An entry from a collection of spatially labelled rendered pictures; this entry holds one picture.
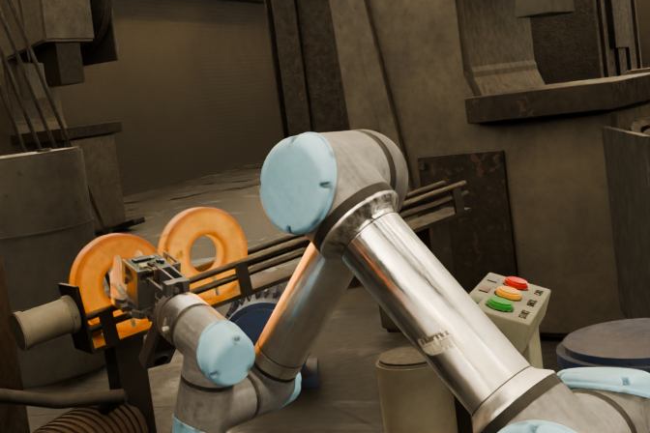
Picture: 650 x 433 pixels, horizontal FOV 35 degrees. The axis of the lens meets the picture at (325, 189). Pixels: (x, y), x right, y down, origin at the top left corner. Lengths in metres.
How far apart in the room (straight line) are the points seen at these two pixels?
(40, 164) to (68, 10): 5.48
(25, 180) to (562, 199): 1.97
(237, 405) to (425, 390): 0.35
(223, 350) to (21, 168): 2.75
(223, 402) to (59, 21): 8.06
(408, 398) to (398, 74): 2.28
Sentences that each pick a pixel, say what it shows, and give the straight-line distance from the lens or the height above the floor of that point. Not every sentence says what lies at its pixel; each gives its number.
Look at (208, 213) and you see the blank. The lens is 1.72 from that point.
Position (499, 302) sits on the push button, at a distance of 1.61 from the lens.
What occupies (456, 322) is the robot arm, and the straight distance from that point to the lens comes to 1.15.
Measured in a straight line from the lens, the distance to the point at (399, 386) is 1.67.
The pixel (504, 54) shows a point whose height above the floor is 1.02.
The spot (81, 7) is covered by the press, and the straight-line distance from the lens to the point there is 9.62.
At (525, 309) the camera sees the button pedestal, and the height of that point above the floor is 0.59.
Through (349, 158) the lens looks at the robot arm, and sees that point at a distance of 1.21.
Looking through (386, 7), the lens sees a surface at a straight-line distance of 3.83.
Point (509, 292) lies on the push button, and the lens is 1.67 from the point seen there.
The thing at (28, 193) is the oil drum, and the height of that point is 0.73.
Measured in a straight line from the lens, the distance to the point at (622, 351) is 1.96.
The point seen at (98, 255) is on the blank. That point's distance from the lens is 1.64.
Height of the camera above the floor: 0.95
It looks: 5 degrees down
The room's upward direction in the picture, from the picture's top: 7 degrees counter-clockwise
